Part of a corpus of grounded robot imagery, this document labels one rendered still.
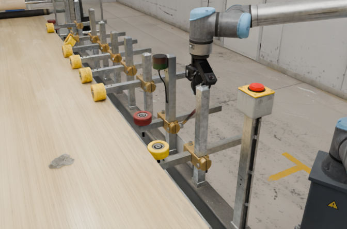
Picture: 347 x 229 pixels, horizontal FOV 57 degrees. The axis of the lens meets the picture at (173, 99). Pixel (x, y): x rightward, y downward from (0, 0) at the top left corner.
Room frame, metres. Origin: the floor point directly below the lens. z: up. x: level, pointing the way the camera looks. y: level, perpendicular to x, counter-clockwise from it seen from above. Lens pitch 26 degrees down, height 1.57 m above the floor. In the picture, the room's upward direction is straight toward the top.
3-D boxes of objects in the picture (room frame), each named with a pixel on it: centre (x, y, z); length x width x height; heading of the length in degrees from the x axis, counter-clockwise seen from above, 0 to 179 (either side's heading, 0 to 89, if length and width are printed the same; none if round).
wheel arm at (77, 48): (2.16, 0.49, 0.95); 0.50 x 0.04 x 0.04; 118
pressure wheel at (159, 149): (0.98, 0.06, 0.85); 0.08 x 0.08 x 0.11
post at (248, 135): (0.78, -0.23, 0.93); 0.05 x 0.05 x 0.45; 28
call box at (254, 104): (0.79, -0.22, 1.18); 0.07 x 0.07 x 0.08; 28
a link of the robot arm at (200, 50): (1.18, -0.10, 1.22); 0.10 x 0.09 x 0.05; 118
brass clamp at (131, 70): (1.70, 0.26, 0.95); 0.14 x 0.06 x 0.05; 28
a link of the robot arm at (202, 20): (1.18, -0.11, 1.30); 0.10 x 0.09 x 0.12; 78
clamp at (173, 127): (1.26, 0.03, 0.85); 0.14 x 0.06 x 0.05; 28
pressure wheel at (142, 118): (1.22, 0.14, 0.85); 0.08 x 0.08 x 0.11
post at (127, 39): (1.68, 0.24, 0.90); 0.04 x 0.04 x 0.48; 28
